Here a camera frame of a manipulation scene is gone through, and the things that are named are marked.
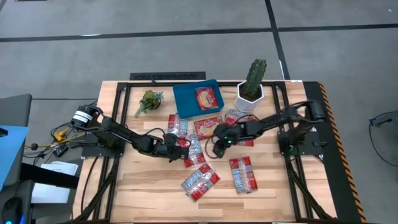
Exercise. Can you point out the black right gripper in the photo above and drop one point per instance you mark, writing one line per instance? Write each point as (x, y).
(231, 133)

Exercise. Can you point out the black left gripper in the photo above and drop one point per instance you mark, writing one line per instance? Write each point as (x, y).
(169, 147)

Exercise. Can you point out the yellow red popcorn bag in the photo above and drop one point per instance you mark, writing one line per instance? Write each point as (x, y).
(205, 127)
(206, 99)

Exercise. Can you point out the blue plastic basket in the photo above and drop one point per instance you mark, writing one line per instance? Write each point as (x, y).
(185, 102)

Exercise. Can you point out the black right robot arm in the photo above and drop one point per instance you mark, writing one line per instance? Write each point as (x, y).
(280, 119)

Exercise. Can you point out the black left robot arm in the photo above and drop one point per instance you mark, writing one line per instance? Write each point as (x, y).
(124, 132)

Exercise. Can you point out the white hexagonal plant pot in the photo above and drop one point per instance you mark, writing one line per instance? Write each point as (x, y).
(248, 105)

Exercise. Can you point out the small green succulent plant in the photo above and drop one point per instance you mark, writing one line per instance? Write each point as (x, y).
(149, 101)

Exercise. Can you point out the black mat with hazard stripes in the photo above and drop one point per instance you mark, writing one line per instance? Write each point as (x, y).
(335, 174)

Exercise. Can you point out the white paper sheets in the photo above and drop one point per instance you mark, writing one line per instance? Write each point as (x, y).
(53, 193)

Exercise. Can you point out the black flat bar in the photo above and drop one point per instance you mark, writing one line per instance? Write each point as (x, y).
(46, 175)

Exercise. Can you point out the blue board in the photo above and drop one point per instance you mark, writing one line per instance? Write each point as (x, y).
(11, 152)

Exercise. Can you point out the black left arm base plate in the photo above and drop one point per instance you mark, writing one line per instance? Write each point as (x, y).
(93, 151)

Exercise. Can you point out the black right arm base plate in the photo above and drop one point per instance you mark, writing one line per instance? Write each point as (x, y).
(311, 149)

